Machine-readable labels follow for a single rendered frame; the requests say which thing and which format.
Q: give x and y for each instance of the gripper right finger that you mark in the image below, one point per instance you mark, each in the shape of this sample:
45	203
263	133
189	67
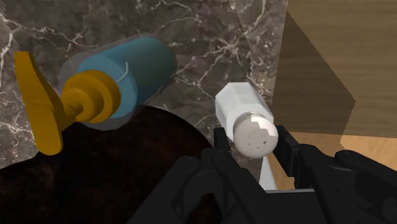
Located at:
338	183

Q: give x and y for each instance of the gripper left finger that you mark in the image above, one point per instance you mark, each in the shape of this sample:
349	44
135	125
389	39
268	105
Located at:
198	183

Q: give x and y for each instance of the white salt shaker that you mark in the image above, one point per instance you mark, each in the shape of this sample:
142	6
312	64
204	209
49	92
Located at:
245	118

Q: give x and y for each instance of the blue soap dispenser, yellow pump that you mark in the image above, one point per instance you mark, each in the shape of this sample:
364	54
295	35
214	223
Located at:
102	93

